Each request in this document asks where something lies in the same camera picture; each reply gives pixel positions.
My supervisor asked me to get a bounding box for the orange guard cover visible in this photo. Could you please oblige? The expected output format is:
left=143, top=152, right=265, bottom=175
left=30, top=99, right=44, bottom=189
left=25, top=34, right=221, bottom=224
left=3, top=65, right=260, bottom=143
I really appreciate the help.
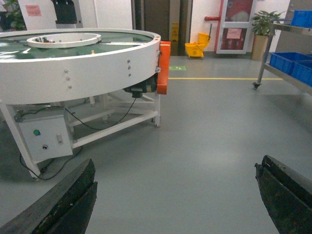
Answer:
left=157, top=41, right=171, bottom=95

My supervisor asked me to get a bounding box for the white control box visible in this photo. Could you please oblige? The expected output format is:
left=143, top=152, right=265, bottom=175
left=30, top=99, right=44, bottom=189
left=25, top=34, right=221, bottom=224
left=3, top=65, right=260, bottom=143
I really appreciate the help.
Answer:
left=19, top=110, right=73, bottom=163

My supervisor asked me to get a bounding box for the yellow mop bucket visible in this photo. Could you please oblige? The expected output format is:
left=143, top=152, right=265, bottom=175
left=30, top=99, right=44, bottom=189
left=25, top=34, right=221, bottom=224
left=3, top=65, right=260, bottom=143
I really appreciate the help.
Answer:
left=185, top=33, right=210, bottom=58

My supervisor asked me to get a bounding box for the potted green plant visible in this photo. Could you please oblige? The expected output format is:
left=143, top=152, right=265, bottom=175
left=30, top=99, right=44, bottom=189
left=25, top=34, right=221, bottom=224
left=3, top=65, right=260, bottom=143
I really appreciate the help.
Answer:
left=251, top=10, right=282, bottom=61

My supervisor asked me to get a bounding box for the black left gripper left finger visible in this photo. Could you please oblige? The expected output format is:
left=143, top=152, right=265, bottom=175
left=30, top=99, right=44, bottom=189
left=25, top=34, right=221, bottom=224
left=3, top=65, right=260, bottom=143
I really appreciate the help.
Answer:
left=0, top=159, right=98, bottom=234

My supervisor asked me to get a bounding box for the blue bin middle cart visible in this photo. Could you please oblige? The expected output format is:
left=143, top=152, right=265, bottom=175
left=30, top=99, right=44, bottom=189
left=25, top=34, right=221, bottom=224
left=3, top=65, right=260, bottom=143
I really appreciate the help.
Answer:
left=291, top=60, right=312, bottom=86

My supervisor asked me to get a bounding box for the white round rotary table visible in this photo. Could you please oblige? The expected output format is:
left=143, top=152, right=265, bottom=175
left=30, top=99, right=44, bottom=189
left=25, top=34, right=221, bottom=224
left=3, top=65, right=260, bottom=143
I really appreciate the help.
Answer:
left=0, top=28, right=161, bottom=180

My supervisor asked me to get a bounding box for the steel shelf cart left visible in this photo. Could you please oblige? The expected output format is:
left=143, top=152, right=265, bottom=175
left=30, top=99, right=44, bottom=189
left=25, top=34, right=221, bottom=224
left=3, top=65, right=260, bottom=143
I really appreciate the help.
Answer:
left=253, top=21, right=312, bottom=95

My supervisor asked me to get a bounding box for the blue bin on cart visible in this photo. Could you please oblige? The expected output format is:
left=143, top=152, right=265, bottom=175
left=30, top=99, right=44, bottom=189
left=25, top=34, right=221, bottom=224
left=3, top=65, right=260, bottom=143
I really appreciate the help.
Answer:
left=269, top=52, right=312, bottom=75

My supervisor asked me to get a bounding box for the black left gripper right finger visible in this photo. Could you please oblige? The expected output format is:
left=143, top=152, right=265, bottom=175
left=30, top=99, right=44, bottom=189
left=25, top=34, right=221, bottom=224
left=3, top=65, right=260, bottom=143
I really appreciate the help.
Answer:
left=255, top=155, right=312, bottom=234

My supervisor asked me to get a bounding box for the red fire hose cabinet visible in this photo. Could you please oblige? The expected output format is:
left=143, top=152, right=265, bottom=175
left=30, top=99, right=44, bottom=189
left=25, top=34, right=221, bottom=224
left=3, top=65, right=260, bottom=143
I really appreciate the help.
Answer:
left=215, top=0, right=254, bottom=55

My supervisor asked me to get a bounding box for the black power cable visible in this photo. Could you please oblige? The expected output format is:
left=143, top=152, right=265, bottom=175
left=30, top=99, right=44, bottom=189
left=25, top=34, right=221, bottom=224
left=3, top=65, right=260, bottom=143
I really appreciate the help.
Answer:
left=19, top=96, right=138, bottom=181

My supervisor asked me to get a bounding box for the yellow wet floor sign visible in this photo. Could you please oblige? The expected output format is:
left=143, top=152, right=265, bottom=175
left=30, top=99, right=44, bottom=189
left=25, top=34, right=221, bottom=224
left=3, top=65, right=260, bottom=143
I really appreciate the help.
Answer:
left=170, top=22, right=179, bottom=41

